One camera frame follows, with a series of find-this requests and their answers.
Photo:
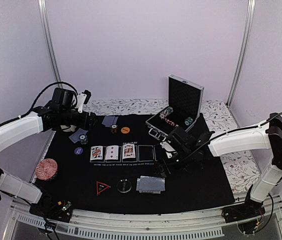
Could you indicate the left aluminium frame post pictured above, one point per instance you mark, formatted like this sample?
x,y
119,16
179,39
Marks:
x,y
42,7

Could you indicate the red black triangle card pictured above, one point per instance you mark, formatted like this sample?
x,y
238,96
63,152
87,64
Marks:
x,y
101,187

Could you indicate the queen of spades card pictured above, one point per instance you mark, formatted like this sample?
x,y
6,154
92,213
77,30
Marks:
x,y
96,153

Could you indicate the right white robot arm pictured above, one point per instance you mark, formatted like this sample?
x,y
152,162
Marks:
x,y
265,135

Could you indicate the orange black 100 chip stack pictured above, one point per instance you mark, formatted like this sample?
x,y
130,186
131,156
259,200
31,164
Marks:
x,y
114,128

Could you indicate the cream ceramic mug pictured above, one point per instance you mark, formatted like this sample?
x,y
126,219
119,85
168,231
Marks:
x,y
67,129

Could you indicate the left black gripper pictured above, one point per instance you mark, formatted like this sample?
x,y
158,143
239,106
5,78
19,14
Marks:
x,y
83,123

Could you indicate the single blue playing card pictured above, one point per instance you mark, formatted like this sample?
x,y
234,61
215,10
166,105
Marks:
x,y
108,121

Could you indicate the black poker table mat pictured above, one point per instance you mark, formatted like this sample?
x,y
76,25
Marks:
x,y
76,176

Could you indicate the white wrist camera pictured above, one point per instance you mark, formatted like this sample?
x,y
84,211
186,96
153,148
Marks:
x,y
82,99
168,149

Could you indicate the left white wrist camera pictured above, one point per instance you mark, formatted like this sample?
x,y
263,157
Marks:
x,y
82,99

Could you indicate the red dice row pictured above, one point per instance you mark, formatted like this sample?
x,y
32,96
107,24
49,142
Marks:
x,y
171,123

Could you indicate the orange big blind button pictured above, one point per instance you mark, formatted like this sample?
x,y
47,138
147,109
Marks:
x,y
125,130

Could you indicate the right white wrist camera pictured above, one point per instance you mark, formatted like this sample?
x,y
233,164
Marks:
x,y
168,149

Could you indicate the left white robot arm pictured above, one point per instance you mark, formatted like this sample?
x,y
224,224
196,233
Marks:
x,y
13,131

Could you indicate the clear dealer button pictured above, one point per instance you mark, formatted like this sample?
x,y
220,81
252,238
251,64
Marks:
x,y
124,186

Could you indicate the aluminium frame post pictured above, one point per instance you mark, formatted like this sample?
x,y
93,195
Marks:
x,y
42,7
248,23

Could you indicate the purple small blind button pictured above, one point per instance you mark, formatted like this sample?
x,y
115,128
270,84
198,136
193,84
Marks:
x,y
78,151

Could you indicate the blue green 50 chip stack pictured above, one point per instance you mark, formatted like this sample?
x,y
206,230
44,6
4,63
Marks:
x,y
83,139

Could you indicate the aluminium poker chip case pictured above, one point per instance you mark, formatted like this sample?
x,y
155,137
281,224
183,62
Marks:
x,y
185,97

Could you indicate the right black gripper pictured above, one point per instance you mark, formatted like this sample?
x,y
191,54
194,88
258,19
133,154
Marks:
x,y
169,169

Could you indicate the right aluminium frame post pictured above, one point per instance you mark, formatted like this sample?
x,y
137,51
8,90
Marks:
x,y
248,23

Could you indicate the red patterned round tin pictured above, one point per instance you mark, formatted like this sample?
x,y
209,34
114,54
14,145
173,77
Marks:
x,y
46,169

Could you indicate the three of diamonds card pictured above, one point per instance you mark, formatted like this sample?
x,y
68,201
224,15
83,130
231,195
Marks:
x,y
112,153

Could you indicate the blue playing card deck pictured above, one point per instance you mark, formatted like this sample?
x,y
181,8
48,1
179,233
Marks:
x,y
150,184

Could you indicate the poker chip row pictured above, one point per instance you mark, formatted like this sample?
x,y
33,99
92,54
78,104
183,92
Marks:
x,y
188,121
166,112

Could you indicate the small green circuit board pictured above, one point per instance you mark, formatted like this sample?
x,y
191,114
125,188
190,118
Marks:
x,y
64,205

